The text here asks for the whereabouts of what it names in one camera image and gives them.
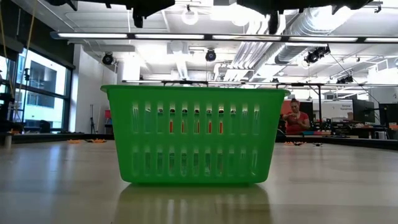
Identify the round white ceiling lamp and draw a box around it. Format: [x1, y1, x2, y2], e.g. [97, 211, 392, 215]
[181, 8, 200, 26]

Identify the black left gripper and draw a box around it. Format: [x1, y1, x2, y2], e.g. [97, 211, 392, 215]
[124, 0, 175, 18]

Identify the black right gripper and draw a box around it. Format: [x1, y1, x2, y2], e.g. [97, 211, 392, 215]
[236, 0, 330, 16]

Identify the person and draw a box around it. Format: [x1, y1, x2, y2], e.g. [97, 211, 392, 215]
[282, 98, 311, 135]

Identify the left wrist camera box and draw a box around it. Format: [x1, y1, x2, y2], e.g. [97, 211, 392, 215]
[132, 9, 145, 29]

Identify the yellow cable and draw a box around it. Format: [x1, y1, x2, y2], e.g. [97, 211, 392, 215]
[0, 0, 35, 106]

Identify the cluttered office desk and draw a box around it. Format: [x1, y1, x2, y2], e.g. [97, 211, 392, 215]
[310, 123, 398, 140]

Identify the large office window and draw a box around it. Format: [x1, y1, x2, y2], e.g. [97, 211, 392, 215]
[0, 46, 74, 133]

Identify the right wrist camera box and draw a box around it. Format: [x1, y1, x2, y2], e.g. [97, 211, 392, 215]
[267, 11, 280, 35]

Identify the dark office chair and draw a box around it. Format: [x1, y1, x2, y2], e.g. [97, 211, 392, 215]
[39, 119, 52, 134]

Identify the black computer monitor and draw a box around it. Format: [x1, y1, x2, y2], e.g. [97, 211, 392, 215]
[351, 98, 376, 124]
[378, 103, 398, 127]

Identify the black aluminium table frame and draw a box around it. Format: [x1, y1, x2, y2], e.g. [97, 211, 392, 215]
[0, 133, 398, 151]

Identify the thin black tripod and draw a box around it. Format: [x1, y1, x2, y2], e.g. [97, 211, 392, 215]
[89, 104, 97, 135]

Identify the long ceiling light strip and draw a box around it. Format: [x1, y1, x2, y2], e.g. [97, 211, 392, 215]
[49, 30, 398, 45]

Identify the silver air duct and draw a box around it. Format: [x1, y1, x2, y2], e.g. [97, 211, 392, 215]
[274, 0, 330, 65]

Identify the grey cylinder post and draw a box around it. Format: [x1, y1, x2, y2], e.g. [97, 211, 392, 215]
[2, 133, 14, 149]

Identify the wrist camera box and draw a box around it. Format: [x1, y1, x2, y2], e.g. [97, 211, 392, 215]
[132, 9, 145, 29]
[267, 11, 280, 35]

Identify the green plastic basket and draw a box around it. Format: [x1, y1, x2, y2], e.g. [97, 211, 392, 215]
[99, 84, 292, 185]

